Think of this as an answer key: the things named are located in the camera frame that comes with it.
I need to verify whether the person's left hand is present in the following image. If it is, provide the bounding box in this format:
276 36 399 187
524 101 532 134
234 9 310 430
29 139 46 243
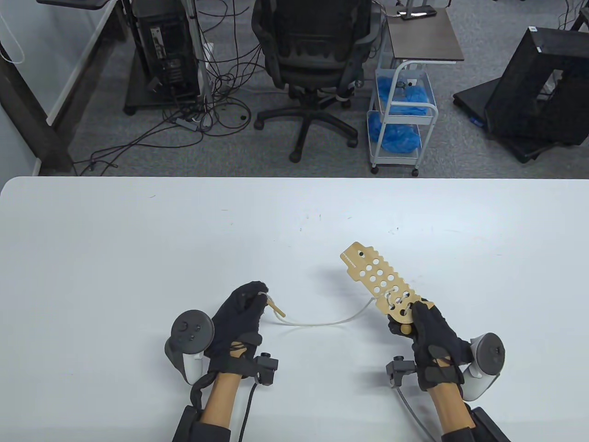
205 281 270 378

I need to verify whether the person's right hand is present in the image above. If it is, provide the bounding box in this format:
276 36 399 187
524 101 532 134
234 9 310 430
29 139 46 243
387 302 474 392

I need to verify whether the white rope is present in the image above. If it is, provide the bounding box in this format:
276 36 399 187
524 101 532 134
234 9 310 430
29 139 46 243
255 288 412 328

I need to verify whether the wooden crocodile lacing toy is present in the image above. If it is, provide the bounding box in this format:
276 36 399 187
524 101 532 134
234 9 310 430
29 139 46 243
341 242 435 326

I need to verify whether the black forearm sensor pack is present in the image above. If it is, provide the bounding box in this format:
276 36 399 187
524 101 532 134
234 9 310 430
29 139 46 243
443 405 511 442
173 405 231 442

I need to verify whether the person's right forearm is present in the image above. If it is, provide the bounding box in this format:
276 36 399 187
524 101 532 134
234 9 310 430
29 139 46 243
430 384 475 433

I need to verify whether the person's left forearm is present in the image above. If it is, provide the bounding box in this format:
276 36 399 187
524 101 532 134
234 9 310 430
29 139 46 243
200 372 242 426

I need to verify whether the grey and white controller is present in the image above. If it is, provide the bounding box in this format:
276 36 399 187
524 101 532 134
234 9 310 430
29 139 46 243
164 310 216 385
462 332 507 401

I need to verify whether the blue plastic bag pile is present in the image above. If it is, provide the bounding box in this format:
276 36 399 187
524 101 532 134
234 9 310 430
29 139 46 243
368 113 422 153
376 76 431 116

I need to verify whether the white utility cart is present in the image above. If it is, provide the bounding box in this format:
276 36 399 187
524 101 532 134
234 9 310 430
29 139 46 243
367 59 439 178

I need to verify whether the black wheeled platform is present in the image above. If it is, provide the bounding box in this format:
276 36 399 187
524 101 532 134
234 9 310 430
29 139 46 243
453 77 571 163

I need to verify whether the black office chair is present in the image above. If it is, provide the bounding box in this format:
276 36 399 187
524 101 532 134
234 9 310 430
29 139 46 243
251 0 385 163

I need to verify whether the black computer tower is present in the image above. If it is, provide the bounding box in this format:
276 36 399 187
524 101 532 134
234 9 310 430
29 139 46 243
131 0 202 102

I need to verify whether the brown side table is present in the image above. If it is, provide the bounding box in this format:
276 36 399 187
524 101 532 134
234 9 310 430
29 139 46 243
384 7 464 65

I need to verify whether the white panel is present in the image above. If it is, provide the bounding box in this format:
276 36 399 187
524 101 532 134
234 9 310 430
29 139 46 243
46 0 115 125

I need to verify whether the black monitor stand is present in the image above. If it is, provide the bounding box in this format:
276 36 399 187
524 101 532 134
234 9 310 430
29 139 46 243
36 0 111 10

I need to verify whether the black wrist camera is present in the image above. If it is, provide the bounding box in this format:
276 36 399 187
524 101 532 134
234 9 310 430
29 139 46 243
244 352 279 386
386 357 417 388

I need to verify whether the grey camera cable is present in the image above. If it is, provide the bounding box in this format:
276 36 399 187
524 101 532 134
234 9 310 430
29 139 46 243
395 388 438 442

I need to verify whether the black camera cable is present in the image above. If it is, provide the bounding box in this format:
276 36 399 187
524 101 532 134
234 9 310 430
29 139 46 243
238 384 258 442

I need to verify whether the tangle of black floor cables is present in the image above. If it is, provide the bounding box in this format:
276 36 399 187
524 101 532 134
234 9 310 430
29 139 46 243
74 0 272 176

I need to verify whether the black open frame box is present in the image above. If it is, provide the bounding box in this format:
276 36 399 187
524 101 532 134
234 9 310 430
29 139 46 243
484 27 589 147

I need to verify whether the silver aluminium post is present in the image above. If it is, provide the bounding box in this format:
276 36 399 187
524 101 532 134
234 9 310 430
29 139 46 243
186 0 214 107

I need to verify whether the dark desk frame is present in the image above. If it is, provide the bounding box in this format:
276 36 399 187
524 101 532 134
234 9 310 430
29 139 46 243
0 41 76 176

